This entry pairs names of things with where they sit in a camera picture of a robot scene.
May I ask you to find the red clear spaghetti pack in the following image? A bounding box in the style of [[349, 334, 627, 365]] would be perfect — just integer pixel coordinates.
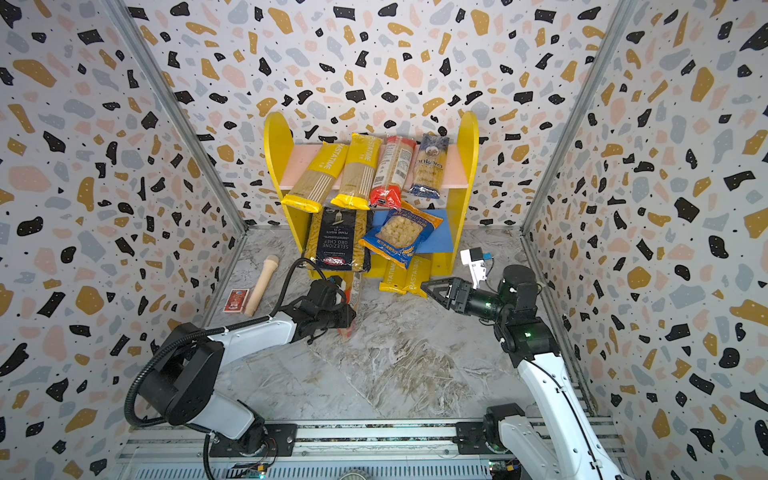
[[369, 136, 417, 209]]

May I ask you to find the wooden rolling pin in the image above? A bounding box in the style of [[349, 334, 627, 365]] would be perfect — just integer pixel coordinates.
[[244, 255, 279, 317]]

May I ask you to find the red playing card box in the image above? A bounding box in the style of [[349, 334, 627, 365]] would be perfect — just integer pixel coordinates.
[[223, 289, 250, 314]]

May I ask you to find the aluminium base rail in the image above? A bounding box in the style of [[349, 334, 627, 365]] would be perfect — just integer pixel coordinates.
[[114, 415, 635, 479]]

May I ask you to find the blue orange orecchiette bag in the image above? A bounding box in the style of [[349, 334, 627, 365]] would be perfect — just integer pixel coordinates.
[[359, 202, 443, 269]]

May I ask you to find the dark penne pasta bag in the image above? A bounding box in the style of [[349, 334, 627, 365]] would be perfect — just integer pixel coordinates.
[[304, 208, 373, 272]]

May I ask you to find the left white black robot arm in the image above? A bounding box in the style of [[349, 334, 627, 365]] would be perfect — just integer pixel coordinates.
[[124, 276, 356, 455]]

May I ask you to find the yellow shelf unit frame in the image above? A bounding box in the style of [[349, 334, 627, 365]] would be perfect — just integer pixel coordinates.
[[264, 112, 480, 277]]

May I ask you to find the black corrugated cable hose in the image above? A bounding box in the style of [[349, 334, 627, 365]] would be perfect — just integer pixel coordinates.
[[123, 256, 328, 428]]

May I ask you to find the pink upper shelf board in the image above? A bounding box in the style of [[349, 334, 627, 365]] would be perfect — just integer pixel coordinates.
[[279, 144, 468, 192]]

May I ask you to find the blue yellow spaghetti pack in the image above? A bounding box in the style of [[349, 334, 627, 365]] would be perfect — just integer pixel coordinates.
[[410, 134, 450, 199]]

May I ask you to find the yellow Pastatime spaghetti pack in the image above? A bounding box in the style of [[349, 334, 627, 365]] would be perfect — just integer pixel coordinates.
[[282, 143, 349, 214]]

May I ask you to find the red long spaghetti pack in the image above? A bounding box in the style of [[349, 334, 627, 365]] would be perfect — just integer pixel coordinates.
[[348, 272, 364, 311]]

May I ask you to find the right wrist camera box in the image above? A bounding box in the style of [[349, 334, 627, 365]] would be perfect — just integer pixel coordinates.
[[460, 247, 493, 289]]

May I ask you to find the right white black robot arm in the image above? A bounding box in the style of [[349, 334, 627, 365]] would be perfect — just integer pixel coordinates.
[[421, 265, 625, 479]]

